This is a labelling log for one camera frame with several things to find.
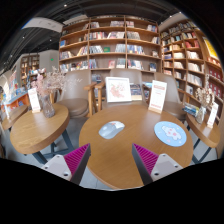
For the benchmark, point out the round wooden side table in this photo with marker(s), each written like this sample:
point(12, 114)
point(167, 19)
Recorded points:
point(205, 135)
point(15, 118)
point(36, 133)

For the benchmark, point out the vase with white dried flowers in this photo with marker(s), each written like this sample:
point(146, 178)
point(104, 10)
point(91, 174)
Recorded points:
point(201, 115)

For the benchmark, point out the narrow white sign stand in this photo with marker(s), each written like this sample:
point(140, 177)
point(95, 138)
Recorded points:
point(212, 115)

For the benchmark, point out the round light blue mouse pad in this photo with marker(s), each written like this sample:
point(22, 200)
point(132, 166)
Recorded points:
point(170, 133)

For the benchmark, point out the white framed floral picture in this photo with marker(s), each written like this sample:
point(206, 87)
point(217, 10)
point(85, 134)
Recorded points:
point(118, 89)

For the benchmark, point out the white red sign stand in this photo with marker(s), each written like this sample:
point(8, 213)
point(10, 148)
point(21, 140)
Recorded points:
point(157, 95)

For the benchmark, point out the orange display counter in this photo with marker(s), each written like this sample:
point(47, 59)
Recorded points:
point(18, 100)

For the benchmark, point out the stack of books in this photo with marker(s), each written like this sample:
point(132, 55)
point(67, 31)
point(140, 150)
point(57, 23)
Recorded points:
point(191, 109)

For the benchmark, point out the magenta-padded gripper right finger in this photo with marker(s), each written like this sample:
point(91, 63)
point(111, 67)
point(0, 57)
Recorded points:
point(148, 160)

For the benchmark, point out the grey computer mouse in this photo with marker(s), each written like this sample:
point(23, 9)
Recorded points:
point(111, 130)

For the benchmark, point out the glass vase with pink flowers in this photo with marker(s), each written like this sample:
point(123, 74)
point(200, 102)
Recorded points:
point(47, 105)

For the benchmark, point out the wide wooden bookshelf unit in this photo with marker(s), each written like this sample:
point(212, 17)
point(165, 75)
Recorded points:
point(110, 43)

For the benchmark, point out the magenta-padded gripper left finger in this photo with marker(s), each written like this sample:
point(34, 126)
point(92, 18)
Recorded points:
point(75, 160)

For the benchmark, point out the small white sign stand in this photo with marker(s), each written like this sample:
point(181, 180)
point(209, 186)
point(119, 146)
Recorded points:
point(34, 99)

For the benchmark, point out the beige armchair with wooden arms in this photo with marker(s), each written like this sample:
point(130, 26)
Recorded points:
point(75, 96)
point(133, 76)
point(173, 106)

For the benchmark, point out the small distant wooden bookshelf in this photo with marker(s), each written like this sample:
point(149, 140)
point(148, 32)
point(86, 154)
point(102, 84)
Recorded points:
point(29, 68)

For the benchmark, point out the dark cover book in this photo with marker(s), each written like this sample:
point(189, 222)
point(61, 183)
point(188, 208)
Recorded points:
point(136, 91)

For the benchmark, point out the light blue book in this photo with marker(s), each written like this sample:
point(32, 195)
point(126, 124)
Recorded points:
point(147, 84)

